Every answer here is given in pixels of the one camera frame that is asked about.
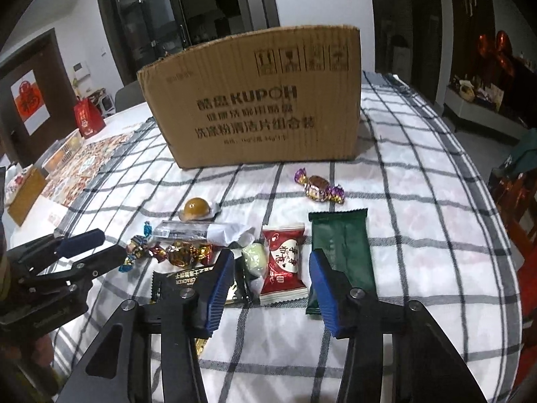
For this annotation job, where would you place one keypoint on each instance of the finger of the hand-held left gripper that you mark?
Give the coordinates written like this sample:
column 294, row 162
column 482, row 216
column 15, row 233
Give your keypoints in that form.
column 100, row 260
column 79, row 243

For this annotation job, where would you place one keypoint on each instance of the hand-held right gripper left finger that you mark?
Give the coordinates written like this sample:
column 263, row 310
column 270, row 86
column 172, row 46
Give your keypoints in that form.
column 216, row 289

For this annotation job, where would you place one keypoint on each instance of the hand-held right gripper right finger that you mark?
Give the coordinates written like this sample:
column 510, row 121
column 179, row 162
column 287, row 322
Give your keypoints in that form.
column 325, row 294

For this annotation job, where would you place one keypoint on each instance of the black cracker packet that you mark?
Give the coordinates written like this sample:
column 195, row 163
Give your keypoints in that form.
column 186, row 276

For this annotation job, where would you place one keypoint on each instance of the small blue candy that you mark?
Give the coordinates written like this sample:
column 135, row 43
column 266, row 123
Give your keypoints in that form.
column 136, row 247

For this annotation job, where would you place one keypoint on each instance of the pale green candy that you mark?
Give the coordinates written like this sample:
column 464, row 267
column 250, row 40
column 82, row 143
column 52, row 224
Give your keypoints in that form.
column 255, row 260

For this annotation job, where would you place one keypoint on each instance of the brown gold candy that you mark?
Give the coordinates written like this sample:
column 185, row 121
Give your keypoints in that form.
column 182, row 254

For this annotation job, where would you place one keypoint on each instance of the red snack packet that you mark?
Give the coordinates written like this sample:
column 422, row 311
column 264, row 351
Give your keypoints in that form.
column 283, row 264

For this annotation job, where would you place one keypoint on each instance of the dark green snack packet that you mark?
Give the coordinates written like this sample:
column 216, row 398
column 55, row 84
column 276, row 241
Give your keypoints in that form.
column 342, row 243

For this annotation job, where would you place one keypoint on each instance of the brown cardboard box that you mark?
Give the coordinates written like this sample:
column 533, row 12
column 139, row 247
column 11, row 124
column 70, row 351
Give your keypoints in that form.
column 251, row 105

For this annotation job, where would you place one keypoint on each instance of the long silver snack packet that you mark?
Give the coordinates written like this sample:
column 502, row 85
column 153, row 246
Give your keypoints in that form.
column 188, row 230

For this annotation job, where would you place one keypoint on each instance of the wooden tissue box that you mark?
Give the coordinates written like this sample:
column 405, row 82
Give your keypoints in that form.
column 25, row 197

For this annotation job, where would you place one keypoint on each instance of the patterned table mat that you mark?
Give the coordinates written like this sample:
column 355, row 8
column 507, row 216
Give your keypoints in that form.
column 92, row 168

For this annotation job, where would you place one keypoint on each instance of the amber jelly cup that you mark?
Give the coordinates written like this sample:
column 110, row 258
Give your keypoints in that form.
column 195, row 209

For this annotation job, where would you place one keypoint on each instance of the clear plastic food container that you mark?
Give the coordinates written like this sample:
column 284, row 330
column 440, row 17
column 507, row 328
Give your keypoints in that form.
column 63, row 151

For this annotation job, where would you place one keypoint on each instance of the purple wrapped candy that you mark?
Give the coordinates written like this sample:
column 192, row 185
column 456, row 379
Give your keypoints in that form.
column 319, row 187

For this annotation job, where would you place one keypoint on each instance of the checked white tablecloth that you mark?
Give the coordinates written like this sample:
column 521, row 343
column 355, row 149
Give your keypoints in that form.
column 419, row 218

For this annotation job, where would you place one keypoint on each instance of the red gift bag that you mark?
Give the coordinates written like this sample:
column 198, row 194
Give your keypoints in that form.
column 88, row 117

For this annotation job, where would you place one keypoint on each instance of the white plastic stool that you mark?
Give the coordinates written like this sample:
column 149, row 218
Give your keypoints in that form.
column 103, row 103

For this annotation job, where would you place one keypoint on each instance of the red and white door poster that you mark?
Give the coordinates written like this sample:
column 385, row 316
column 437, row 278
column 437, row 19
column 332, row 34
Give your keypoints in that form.
column 29, row 103

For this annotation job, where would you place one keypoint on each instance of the grey chair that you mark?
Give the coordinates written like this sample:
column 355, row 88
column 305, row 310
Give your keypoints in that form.
column 130, row 96

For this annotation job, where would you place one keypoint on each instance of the brown wooden door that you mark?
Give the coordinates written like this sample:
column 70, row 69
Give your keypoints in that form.
column 54, row 75

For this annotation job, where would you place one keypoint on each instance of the red wooden chair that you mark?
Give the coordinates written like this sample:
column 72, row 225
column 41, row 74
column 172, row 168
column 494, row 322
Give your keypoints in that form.
column 520, row 226

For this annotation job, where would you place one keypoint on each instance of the dark glass door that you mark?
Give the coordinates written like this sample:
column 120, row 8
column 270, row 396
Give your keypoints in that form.
column 168, row 21

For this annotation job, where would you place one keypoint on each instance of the dark sideboard cabinet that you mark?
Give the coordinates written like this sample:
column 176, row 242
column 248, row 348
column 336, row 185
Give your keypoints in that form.
column 482, row 111

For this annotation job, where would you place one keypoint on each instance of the red balloons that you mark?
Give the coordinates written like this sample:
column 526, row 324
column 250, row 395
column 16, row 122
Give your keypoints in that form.
column 497, row 52

